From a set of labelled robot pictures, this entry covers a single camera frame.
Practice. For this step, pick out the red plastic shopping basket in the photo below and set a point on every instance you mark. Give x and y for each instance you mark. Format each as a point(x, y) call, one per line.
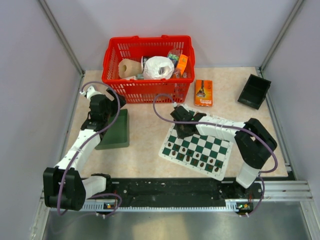
point(138, 90)

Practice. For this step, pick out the green white chess mat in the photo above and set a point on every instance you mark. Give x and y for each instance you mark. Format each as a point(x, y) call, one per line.
point(201, 148)

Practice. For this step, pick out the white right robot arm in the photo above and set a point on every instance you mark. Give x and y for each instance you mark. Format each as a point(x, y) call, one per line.
point(256, 145)

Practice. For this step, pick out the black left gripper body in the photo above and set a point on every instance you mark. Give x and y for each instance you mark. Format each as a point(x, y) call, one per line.
point(112, 106)

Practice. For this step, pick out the white wrapped paper roll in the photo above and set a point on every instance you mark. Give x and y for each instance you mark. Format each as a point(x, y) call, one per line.
point(157, 68)

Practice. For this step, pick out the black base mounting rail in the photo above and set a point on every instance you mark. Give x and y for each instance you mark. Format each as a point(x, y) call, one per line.
point(179, 192)

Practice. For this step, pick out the brown toilet paper roll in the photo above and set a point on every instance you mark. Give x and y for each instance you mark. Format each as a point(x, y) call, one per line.
point(128, 68)

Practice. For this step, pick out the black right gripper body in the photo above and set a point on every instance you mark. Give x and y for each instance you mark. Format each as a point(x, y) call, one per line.
point(182, 132)

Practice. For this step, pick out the black plastic bin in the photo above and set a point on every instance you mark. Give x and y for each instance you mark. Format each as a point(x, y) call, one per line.
point(254, 92)

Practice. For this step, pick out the metal frame rail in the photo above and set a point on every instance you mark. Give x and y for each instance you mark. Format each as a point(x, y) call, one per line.
point(60, 35)

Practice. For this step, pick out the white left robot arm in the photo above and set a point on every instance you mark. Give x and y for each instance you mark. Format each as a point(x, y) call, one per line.
point(63, 187)

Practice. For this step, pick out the green plastic tray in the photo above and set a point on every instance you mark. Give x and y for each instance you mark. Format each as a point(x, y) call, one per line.
point(118, 135)

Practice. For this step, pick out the orange razor box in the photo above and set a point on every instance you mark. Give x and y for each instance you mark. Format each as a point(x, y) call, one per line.
point(203, 93)

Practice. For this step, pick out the orange small carton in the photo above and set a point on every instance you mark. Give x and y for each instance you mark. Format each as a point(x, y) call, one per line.
point(182, 63)

